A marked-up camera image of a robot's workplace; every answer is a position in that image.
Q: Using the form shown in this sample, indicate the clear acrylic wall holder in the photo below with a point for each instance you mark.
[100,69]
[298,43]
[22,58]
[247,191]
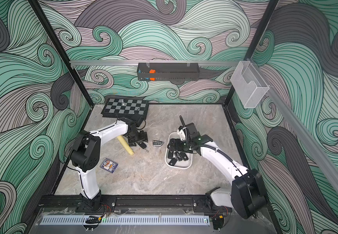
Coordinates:
[249,84]

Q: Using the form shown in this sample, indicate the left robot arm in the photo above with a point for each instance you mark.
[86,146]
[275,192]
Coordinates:
[85,153]

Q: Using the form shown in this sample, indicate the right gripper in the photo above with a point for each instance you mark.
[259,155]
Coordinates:
[180,146]

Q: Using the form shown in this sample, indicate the aluminium rail back wall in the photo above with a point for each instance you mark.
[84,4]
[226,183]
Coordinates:
[113,62]

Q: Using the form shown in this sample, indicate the white slotted cable duct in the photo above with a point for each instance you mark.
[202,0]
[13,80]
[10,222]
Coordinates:
[197,220]

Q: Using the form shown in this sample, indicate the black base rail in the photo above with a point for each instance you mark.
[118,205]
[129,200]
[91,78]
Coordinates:
[115,203]

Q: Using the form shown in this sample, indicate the aluminium rail wall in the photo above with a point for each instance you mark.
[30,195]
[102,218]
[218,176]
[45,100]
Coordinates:
[113,62]
[310,144]

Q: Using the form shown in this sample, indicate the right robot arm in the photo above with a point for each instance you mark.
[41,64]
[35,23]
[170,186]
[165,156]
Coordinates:
[247,194]

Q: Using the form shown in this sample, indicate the black VW key top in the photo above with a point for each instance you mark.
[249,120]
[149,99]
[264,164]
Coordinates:
[173,161]

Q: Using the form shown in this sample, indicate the aluminium rail right wall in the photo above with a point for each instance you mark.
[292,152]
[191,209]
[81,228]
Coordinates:
[310,144]

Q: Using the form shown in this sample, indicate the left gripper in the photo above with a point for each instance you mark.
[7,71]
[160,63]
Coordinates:
[144,138]

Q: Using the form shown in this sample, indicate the silver BMW key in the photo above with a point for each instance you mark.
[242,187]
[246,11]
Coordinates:
[157,143]

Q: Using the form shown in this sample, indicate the blue playing card box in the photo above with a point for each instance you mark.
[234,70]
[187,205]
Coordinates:
[109,165]

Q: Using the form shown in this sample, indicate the black grey chessboard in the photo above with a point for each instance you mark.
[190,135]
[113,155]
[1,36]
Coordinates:
[113,108]

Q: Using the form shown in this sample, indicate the yellow plastic cylinder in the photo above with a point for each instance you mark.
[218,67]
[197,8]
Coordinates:
[125,144]

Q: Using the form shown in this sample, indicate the white plastic storage box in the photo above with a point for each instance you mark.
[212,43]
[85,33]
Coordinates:
[185,164]

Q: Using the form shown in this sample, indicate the black vw key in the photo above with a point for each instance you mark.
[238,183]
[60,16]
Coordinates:
[173,161]
[170,154]

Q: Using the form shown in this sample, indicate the black flip key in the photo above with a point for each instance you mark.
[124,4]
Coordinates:
[142,145]

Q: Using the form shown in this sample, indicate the black wall shelf tray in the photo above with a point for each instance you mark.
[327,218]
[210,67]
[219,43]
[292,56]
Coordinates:
[172,72]

